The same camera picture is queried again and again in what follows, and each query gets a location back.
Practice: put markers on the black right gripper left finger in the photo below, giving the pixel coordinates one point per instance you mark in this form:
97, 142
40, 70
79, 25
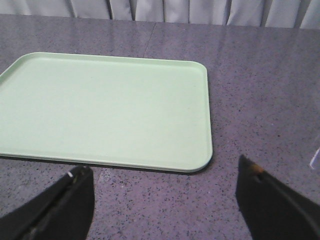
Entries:
63, 211

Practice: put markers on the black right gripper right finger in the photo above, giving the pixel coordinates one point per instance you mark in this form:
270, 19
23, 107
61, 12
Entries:
271, 209

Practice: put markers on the light green serving tray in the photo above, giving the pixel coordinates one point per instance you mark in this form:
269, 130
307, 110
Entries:
106, 110

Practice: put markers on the white pleated curtain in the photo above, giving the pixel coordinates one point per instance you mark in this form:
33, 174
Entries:
302, 14

